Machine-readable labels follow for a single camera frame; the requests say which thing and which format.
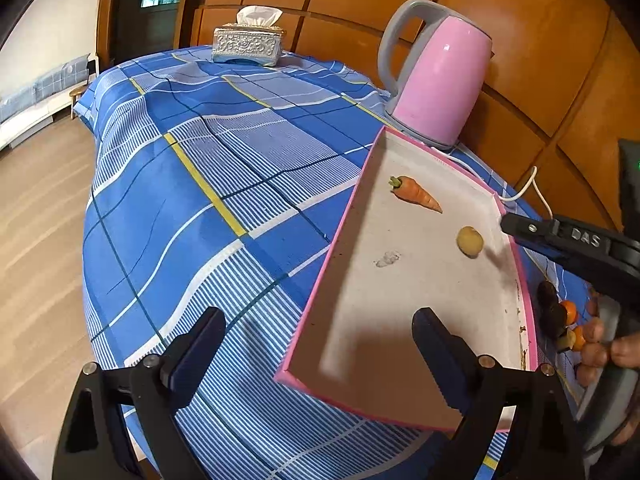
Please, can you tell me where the cut pale fruit chunk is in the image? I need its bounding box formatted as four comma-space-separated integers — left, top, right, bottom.
555, 327, 576, 353

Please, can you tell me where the dark round fruit larger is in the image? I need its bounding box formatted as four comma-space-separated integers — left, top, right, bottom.
540, 302, 567, 340

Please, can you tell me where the white bench with cushion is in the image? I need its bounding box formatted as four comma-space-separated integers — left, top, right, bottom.
1, 54, 100, 150

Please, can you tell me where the dark wooden door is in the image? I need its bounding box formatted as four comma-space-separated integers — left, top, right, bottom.
96, 0, 204, 70

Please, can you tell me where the pink electric kettle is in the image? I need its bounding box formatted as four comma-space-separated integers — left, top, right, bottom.
378, 0, 492, 151

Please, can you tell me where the pink rimmed white tray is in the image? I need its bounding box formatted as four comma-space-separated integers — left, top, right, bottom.
276, 128, 538, 431

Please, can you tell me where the white kettle power cable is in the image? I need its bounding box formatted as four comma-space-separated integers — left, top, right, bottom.
422, 142, 557, 221

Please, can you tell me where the blue plaid tablecloth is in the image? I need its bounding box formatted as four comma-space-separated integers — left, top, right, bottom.
72, 44, 597, 480

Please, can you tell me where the small orange carrot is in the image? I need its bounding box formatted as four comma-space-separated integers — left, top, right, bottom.
388, 176, 442, 214

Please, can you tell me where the small tan potato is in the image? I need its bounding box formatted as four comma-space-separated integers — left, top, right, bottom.
456, 226, 485, 259

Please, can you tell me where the dark round fruit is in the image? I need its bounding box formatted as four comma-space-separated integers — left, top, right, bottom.
536, 280, 559, 311

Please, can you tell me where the orange tangerine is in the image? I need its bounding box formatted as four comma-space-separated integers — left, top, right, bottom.
560, 300, 578, 326
572, 325, 586, 352

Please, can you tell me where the silver ornate tissue box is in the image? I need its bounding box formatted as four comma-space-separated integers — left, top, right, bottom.
212, 6, 285, 67

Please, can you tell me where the person's right hand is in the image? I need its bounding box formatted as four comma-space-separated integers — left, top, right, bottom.
574, 286, 640, 449

